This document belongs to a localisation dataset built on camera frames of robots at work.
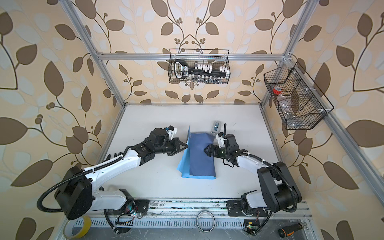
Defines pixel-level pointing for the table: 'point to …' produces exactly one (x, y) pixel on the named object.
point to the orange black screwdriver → (285, 231)
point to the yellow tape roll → (68, 228)
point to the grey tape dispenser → (216, 127)
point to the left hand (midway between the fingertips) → (187, 144)
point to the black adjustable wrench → (115, 155)
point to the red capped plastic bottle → (277, 90)
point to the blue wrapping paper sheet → (195, 162)
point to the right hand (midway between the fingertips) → (211, 151)
